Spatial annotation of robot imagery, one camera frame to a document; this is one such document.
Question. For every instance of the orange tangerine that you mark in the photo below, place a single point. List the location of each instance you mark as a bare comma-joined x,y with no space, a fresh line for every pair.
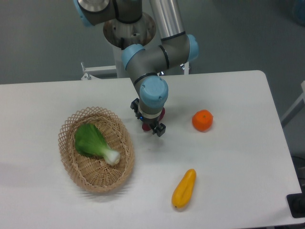
202,120

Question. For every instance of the yellow papaya toy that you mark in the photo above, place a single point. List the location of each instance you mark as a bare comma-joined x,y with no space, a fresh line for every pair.
184,190

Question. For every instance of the white frame at right edge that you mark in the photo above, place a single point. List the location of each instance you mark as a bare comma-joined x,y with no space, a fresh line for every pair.
295,108

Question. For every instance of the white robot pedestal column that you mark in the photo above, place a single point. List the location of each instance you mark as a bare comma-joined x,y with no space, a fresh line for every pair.
119,64

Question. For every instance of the green bok choy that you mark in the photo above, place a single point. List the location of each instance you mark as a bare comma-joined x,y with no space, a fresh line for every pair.
90,142

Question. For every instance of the woven wicker basket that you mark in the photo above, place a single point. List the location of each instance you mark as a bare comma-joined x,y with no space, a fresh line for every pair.
92,173

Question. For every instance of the purple sweet potato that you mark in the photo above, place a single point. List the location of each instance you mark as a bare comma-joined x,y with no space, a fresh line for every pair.
146,127

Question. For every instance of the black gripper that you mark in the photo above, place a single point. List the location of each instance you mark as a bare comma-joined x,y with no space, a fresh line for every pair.
149,119

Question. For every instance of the white metal mounting frame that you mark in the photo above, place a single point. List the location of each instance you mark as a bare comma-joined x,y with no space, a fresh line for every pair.
108,72

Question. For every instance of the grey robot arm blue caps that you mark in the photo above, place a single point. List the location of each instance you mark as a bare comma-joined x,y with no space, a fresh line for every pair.
149,46

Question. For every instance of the black box at table edge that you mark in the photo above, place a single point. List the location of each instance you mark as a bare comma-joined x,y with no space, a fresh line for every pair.
296,204

